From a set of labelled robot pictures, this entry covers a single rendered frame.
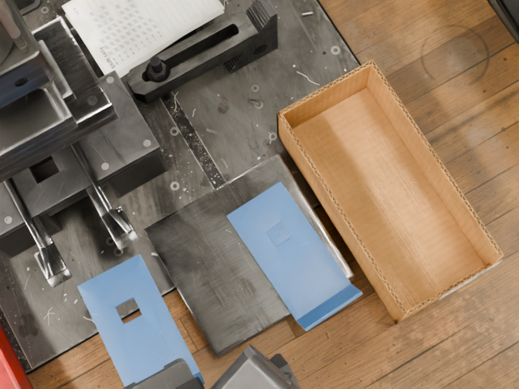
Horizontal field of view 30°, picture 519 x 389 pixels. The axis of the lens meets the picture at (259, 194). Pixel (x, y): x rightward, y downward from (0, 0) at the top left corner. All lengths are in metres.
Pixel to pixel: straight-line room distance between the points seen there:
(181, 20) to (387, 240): 0.33
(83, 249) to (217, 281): 0.16
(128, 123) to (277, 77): 0.20
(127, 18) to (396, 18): 0.31
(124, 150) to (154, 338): 0.20
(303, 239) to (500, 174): 0.23
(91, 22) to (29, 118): 0.30
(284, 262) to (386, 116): 0.21
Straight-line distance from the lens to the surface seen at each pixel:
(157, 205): 1.08
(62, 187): 1.01
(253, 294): 1.03
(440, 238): 1.07
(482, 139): 1.12
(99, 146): 1.02
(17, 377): 1.02
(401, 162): 1.09
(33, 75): 0.77
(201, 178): 1.08
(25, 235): 1.05
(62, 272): 0.99
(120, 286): 0.98
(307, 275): 1.03
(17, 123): 0.83
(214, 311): 1.03
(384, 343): 1.05
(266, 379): 0.71
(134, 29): 1.10
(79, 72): 0.88
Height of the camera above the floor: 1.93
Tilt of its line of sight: 74 degrees down
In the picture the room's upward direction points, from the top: 6 degrees counter-clockwise
